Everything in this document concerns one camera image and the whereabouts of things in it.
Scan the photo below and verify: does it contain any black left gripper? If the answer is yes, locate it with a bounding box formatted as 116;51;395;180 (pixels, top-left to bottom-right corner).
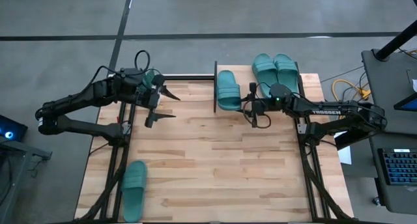
136;83;182;129

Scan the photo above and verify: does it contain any teal rubber slide sandal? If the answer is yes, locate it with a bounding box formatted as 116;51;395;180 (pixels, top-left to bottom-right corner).
121;160;149;223
272;53;300;94
252;53;280;98
216;70;242;112

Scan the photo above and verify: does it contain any white paper sheet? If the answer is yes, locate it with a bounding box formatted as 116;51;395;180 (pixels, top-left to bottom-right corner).
337;131;353;165

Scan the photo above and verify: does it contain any grey metal stand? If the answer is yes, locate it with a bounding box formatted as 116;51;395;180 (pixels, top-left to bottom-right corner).
0;135;53;224

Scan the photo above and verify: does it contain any black desk pole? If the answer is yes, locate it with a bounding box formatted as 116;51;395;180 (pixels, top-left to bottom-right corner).
373;20;417;61

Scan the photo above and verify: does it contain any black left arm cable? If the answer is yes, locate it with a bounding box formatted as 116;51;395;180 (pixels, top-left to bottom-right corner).
134;49;152;72

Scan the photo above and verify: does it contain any black aluminium rig frame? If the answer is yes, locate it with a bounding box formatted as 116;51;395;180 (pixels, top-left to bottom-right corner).
78;61;354;224

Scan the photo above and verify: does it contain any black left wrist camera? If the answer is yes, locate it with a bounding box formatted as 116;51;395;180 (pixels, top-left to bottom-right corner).
151;74;166;88

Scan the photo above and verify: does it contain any black monitor with blue screen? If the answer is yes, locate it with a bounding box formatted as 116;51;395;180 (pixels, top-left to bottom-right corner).
393;92;417;113

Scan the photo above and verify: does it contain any wooden shelf with black legs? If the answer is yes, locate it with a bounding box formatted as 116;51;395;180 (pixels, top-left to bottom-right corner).
212;61;300;113

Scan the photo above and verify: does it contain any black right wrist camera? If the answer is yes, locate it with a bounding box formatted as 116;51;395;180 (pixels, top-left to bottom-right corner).
248;81;258;100

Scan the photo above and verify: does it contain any black computer with blue light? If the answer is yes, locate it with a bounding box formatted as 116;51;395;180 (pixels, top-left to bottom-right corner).
0;115;29;143

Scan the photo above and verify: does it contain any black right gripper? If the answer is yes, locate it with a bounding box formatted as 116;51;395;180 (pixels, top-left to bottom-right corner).
240;96;273;129

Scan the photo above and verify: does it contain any grey keyboard shelf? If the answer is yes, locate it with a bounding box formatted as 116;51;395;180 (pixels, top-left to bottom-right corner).
367;131;417;216

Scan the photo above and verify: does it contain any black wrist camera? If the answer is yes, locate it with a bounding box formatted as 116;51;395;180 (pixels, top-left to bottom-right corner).
151;74;166;88
248;81;258;100

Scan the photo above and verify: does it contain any yellow power cable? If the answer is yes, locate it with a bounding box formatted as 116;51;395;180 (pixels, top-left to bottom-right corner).
331;79;372;108

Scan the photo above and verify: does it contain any black backlit keyboard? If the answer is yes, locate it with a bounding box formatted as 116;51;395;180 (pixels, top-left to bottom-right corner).
377;148;417;186

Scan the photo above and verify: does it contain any grey workstation desk top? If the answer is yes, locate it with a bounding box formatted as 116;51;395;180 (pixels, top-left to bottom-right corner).
360;49;417;133

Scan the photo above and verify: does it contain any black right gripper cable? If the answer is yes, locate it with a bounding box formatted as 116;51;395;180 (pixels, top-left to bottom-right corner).
242;82;272;130

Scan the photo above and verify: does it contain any snake plant in white pot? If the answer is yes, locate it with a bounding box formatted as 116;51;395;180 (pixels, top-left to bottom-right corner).
141;69;156;91

